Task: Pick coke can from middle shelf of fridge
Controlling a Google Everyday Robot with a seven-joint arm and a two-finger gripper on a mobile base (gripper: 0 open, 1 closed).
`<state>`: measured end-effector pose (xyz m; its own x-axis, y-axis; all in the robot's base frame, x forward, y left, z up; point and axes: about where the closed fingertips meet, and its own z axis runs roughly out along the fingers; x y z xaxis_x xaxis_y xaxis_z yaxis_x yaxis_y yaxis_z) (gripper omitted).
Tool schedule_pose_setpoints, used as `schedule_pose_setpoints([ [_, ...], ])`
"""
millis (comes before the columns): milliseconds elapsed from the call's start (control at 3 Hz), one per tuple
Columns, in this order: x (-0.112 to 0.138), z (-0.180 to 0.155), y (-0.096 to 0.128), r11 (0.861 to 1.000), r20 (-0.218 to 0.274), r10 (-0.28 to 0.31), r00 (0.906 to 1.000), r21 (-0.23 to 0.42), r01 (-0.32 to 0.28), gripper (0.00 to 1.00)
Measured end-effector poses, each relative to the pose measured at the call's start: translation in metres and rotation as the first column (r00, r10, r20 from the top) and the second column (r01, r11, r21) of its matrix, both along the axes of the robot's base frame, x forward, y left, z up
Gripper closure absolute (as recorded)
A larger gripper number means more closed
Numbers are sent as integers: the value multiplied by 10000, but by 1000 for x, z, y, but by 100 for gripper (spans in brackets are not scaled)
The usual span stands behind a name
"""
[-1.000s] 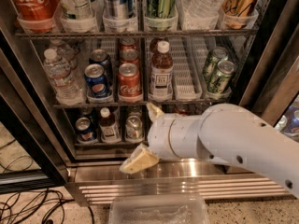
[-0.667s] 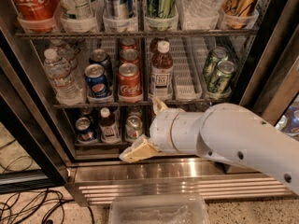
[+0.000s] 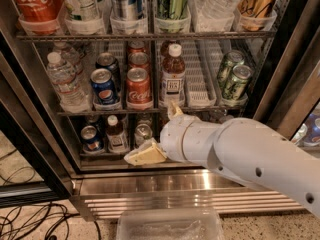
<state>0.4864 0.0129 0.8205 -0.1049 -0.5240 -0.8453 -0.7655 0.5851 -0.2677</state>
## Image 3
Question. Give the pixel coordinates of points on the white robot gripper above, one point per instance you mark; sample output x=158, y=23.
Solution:
x=173, y=137

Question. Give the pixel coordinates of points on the red coke can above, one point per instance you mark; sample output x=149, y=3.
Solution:
x=138, y=89
x=137, y=46
x=139, y=60

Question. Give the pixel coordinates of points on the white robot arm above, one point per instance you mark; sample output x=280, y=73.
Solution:
x=242, y=150

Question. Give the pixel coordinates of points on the bottom shelf silver can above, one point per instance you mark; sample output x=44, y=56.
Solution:
x=142, y=133

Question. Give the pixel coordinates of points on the bottom shelf tea bottle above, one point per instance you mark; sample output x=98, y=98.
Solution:
x=116, y=135

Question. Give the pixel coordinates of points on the front blue pepsi can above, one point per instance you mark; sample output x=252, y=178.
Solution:
x=103, y=86

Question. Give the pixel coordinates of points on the blue pepsi can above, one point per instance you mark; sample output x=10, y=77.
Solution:
x=108, y=61
x=103, y=86

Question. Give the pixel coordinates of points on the bottom shelf pepsi can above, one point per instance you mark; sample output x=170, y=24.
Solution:
x=91, y=138

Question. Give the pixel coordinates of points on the front green soda can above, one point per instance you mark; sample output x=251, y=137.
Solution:
x=237, y=82

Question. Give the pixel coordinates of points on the green soda can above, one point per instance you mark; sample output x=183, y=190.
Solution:
x=229, y=60
x=237, y=82

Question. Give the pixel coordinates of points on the empty white shelf tray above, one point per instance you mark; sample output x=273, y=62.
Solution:
x=199, y=89

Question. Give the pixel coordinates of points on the steel fridge base grille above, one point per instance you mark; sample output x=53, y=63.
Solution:
x=107, y=196

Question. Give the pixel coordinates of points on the rear blue pepsi can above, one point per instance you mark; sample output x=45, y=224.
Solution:
x=108, y=61

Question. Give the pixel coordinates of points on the rear green soda can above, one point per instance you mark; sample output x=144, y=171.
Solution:
x=229, y=60

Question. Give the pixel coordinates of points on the top shelf green can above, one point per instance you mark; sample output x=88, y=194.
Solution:
x=172, y=9

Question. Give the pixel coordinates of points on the glass fridge door right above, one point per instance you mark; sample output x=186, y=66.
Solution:
x=290, y=81

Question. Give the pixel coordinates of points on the top shelf silver blue can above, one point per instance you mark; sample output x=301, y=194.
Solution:
x=127, y=10

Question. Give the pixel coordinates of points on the top shelf water bottle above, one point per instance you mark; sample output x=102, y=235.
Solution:
x=218, y=0

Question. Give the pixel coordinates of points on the top shelf clear bottle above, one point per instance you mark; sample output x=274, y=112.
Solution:
x=82, y=10

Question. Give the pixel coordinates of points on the blue can behind glass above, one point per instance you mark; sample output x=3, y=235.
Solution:
x=312, y=137

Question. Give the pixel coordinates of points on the top shelf orange can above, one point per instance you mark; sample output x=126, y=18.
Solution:
x=255, y=14

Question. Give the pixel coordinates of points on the front brown tea bottle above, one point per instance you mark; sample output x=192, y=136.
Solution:
x=172, y=76

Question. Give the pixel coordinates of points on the brown tea bottle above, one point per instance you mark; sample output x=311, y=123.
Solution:
x=172, y=76
x=164, y=50

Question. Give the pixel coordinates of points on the rear brown tea bottle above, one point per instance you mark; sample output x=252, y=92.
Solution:
x=164, y=50

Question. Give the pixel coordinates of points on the clear plastic bin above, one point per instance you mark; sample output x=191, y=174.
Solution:
x=170, y=224

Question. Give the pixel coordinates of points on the front clear water bottle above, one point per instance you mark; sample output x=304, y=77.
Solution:
x=64, y=79

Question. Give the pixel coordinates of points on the clear water bottle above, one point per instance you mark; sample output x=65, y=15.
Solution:
x=70, y=54
x=64, y=79

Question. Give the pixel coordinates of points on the rear clear water bottle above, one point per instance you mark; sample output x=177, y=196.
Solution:
x=70, y=54

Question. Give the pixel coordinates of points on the large red coca-cola bottle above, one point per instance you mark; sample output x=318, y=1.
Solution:
x=40, y=17

